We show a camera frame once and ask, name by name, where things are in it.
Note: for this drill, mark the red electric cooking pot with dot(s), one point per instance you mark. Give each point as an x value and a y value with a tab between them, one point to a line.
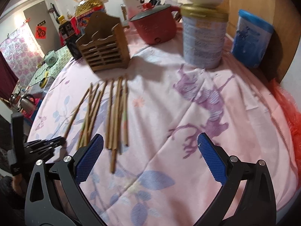
155	24

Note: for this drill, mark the dark red hanging garment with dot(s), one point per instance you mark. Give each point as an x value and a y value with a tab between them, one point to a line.
8	79

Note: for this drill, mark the painted wooden chopstick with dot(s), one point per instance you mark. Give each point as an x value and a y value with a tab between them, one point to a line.
125	112

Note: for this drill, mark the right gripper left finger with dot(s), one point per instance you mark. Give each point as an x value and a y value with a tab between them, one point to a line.
43	204

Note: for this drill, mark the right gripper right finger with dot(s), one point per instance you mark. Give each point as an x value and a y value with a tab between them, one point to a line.
257	205

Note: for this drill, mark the blue plastic package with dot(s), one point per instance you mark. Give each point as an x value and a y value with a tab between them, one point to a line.
251	39

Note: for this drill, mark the yellow round object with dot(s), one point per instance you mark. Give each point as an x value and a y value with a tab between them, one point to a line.
44	81

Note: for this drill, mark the orange red plastic bag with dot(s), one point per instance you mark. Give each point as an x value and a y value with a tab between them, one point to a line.
293	118

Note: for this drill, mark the dark soy sauce bottle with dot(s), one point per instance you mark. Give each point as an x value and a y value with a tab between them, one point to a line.
70	37

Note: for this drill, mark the wooden slatted utensil holder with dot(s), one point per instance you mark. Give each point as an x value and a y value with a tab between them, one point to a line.
104	45

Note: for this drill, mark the stainless steel kettle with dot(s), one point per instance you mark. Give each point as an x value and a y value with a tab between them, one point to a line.
28	103

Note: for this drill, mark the pink floral hanging curtain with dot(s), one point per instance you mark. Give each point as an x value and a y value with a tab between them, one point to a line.
22	53

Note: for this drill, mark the pink floral tablecloth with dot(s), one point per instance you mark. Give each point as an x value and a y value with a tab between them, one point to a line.
161	178

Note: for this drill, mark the milk powder tin gold lid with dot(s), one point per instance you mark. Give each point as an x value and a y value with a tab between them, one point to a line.
204	31

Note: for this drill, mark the red fu door decoration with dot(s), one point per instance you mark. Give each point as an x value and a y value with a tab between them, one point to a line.
40	32

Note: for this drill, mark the mint green small appliance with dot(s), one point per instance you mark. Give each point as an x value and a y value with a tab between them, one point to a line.
51	58

